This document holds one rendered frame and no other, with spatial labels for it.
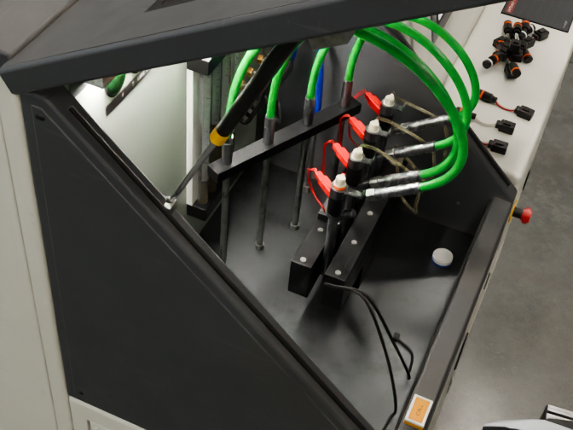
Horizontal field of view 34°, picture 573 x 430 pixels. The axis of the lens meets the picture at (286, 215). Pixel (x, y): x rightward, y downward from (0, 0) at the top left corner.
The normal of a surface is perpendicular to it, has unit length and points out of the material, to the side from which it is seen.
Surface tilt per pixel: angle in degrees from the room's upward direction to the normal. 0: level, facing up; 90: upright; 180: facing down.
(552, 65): 0
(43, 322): 90
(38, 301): 90
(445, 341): 0
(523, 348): 0
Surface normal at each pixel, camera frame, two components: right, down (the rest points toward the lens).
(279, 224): 0.07, -0.69
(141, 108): 0.91, 0.34
